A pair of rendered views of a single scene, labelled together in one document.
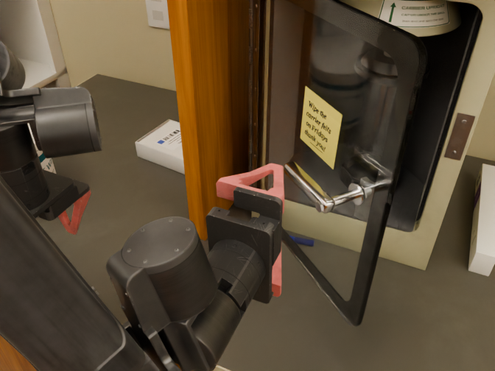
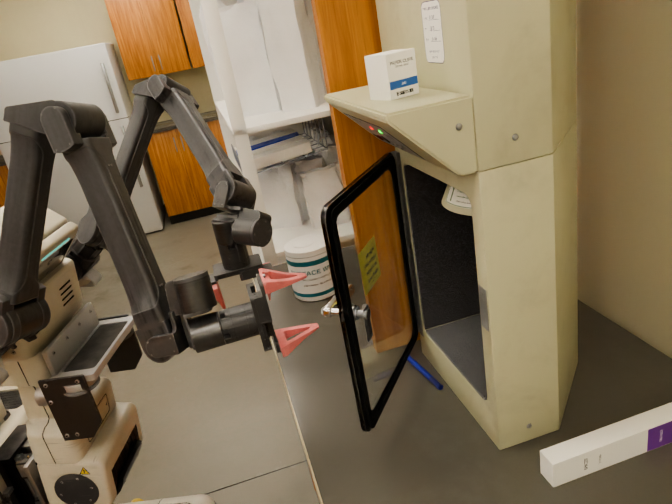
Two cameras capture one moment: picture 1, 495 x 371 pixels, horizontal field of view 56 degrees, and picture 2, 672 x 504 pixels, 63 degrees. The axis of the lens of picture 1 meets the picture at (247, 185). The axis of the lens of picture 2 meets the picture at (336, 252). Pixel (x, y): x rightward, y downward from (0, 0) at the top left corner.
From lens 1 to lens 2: 0.75 m
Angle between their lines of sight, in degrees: 49
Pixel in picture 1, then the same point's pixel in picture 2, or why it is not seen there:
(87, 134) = (248, 234)
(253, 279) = (241, 322)
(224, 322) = (207, 329)
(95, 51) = not seen: hidden behind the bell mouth
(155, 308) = (176, 303)
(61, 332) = (135, 289)
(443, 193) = (489, 363)
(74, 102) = (252, 217)
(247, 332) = (330, 412)
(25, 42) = not seen: hidden behind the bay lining
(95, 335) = (146, 297)
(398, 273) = (475, 440)
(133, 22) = not seen: hidden behind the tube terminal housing
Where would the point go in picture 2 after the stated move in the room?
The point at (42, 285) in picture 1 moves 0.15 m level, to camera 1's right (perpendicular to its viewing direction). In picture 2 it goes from (132, 267) to (169, 290)
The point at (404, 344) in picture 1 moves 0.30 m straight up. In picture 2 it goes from (409, 478) to (383, 316)
